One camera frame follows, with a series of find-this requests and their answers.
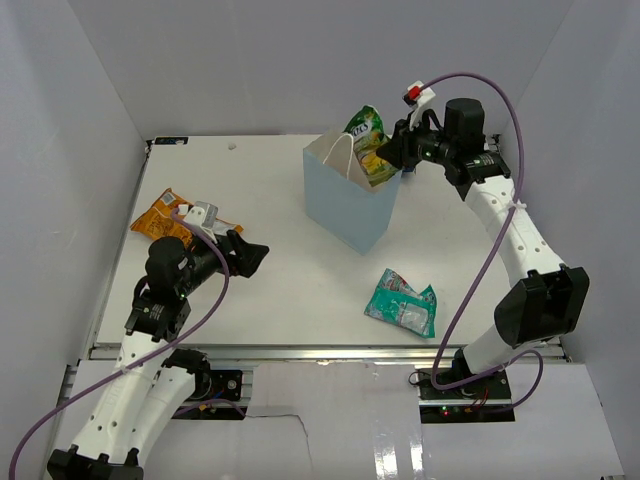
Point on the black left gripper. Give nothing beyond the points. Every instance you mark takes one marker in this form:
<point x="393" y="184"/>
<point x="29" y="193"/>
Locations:
<point x="246" y="258"/>

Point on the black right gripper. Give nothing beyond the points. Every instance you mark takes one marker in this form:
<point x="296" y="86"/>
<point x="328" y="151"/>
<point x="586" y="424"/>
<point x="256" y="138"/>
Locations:
<point x="399" y="150"/>

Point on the green Fox's candy bag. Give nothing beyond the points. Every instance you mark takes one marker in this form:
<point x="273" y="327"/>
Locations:
<point x="367" y="129"/>

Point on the teal Fox's candy bag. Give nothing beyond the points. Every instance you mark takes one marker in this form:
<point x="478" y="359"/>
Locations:
<point x="396" y="303"/>

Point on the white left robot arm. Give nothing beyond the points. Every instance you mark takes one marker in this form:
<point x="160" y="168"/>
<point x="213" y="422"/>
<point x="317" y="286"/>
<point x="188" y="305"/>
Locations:
<point x="153" y="377"/>

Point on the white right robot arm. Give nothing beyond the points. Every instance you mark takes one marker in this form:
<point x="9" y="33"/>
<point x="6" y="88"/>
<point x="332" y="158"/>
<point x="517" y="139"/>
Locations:
<point x="546" y="295"/>

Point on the light blue paper bag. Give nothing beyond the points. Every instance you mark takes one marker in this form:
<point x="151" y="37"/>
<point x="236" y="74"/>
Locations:
<point x="338" y="195"/>

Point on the orange chip bag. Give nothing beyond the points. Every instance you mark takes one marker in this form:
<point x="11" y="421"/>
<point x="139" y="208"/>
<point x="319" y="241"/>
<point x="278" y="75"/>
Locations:
<point x="157" y="222"/>

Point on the black left corner label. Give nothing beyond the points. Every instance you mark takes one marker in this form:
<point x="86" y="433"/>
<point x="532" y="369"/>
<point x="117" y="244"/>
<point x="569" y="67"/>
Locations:
<point x="171" y="141"/>

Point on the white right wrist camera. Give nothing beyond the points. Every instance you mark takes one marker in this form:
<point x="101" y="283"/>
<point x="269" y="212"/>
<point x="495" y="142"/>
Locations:
<point x="418" y="98"/>

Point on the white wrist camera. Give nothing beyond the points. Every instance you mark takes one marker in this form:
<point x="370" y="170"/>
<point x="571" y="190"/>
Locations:
<point x="418" y="98"/>
<point x="199" y="218"/>

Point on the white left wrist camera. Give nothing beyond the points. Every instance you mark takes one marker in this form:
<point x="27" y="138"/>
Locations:
<point x="199" y="218"/>

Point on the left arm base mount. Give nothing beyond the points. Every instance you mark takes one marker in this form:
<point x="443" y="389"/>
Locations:
<point x="217" y="397"/>

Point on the aluminium table edge rail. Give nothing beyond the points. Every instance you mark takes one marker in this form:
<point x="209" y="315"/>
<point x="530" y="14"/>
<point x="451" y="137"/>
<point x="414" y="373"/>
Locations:
<point x="552" y="351"/>

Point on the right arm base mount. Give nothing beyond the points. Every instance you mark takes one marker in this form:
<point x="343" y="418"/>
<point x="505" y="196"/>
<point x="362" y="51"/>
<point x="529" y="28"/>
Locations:
<point x="486" y="401"/>

